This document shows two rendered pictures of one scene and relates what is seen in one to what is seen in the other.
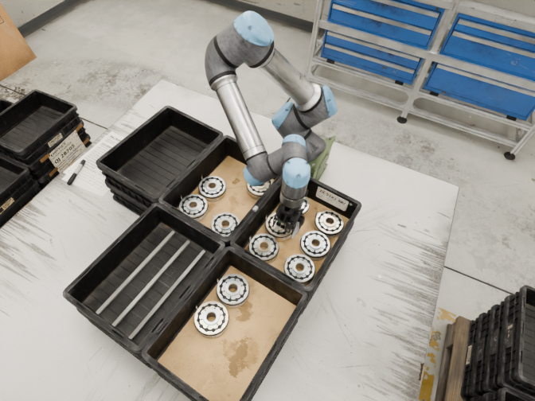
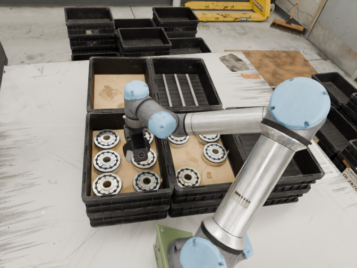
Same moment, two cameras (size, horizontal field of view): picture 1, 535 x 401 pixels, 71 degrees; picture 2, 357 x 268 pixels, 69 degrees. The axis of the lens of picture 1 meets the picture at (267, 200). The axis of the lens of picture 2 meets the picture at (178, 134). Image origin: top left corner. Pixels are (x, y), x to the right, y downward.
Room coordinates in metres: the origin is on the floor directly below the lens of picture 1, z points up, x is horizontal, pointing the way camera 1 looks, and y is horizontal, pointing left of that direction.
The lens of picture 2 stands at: (1.22, -0.42, 1.71)
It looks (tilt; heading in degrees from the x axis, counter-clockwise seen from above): 48 degrees down; 133
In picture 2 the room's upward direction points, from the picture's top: 11 degrees clockwise
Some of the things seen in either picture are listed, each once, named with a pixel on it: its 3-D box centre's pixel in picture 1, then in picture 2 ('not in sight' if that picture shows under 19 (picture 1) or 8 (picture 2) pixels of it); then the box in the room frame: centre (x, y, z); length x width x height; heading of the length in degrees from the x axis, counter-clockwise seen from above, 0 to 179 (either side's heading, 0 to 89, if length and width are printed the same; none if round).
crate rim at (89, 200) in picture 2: (298, 224); (126, 149); (0.69, -0.11, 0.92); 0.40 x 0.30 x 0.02; 152
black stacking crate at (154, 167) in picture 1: (165, 158); (265, 148); (0.97, 0.42, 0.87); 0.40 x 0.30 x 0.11; 152
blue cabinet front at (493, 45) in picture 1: (493, 70); not in sight; (2.22, -1.38, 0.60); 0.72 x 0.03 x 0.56; 69
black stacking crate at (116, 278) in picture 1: (152, 276); (181, 90); (0.47, 0.34, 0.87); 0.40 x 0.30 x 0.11; 152
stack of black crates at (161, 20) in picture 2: not in sight; (172, 35); (-0.70, 1.26, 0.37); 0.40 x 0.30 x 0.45; 70
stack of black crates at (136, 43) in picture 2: not in sight; (143, 59); (-0.47, 0.75, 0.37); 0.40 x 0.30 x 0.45; 69
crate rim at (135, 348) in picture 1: (149, 269); (183, 82); (0.47, 0.34, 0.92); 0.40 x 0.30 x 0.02; 152
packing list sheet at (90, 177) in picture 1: (104, 161); (304, 153); (1.06, 0.73, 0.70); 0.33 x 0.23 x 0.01; 159
